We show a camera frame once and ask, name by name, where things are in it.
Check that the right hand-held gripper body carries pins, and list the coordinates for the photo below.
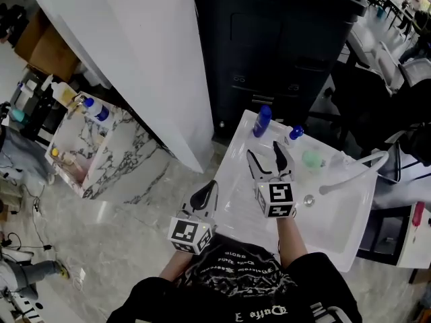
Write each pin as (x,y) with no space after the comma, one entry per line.
(276,198)

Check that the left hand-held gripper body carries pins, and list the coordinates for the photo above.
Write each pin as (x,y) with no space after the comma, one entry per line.
(188,232)

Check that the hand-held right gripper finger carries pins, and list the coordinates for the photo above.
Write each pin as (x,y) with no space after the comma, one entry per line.
(283,163)
(256,172)

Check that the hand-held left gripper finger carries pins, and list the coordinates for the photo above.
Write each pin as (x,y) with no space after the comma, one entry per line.
(197,198)
(211,195)

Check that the person's left forearm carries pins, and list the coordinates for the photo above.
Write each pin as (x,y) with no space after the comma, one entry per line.
(176,268)

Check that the person's right forearm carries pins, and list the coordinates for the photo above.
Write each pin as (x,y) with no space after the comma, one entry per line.
(291,241)

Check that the green round item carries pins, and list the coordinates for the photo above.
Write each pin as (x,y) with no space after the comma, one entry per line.
(312,160)

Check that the metal sink drain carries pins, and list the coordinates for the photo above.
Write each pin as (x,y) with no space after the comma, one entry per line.
(309,199)

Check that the white sink counter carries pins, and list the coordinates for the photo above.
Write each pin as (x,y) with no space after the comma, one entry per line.
(323,227)

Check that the small white blue-capped bottle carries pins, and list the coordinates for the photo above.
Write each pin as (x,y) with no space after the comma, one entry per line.
(294,136)

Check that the tall blue bottle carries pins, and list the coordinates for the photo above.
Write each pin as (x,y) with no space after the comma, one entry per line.
(262,121)

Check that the white curved faucet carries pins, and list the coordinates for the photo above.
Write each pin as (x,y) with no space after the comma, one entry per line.
(357,172)

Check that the person's black printed shirt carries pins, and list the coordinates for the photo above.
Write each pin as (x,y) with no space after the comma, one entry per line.
(235,291)

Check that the marble pattern cabinet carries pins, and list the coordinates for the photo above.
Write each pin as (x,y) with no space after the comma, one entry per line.
(114,153)

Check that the black cabinet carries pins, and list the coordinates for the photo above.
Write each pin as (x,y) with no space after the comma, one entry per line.
(272,45)

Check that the large white blue-capped bottle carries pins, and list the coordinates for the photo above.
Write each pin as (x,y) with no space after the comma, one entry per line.
(97,110)

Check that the red bottle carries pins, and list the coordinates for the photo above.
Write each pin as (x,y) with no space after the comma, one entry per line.
(419,214)

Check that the white side cabinet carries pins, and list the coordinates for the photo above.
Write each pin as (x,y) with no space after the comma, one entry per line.
(415,241)

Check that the white chair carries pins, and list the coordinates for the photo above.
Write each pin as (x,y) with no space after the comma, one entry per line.
(392,66)

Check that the yellow capped small bottle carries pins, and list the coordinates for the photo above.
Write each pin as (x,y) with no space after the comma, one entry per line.
(55,152)

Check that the yellow liquid pump bottle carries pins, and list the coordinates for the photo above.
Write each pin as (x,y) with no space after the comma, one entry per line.
(62,91)

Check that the teal bottle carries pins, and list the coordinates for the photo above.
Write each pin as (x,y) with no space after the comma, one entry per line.
(18,115)

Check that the cardboard box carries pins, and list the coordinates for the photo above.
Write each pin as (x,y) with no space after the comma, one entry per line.
(43,49)

